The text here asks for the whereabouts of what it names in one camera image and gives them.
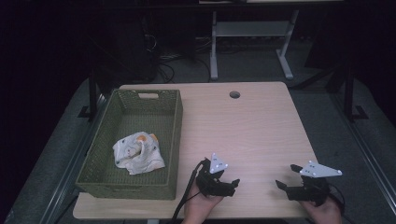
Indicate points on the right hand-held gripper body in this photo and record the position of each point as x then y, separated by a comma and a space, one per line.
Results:
311, 191

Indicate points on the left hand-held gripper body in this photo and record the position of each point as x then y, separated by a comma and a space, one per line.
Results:
211, 186

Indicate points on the white printed cloth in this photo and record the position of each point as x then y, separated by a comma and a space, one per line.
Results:
137, 157

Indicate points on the green woven basket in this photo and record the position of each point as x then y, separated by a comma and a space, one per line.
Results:
102, 155

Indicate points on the person's left hand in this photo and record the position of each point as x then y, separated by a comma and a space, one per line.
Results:
197, 208

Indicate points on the person's right hand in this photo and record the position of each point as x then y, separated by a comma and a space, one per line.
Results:
325, 214

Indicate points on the black metal stand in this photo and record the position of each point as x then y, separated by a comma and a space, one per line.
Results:
349, 93
92, 93

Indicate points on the grey metal rail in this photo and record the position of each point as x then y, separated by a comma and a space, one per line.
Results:
367, 152
71, 161

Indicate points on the white metal desk frame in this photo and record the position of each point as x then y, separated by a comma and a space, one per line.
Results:
249, 29

